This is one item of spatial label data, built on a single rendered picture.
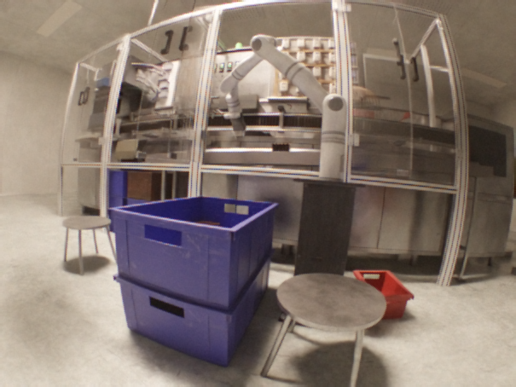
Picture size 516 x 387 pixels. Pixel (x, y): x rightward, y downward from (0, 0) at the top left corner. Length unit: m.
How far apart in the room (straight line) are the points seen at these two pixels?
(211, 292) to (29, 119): 5.23
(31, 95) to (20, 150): 1.13
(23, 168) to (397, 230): 5.77
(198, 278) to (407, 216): 1.40
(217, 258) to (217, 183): 1.19
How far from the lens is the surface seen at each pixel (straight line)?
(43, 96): 5.67
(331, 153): 0.83
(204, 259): 0.54
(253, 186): 1.58
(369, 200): 1.56
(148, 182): 1.72
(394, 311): 1.06
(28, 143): 5.44
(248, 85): 2.02
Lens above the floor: 0.54
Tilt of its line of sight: 4 degrees down
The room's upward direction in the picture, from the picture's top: 4 degrees clockwise
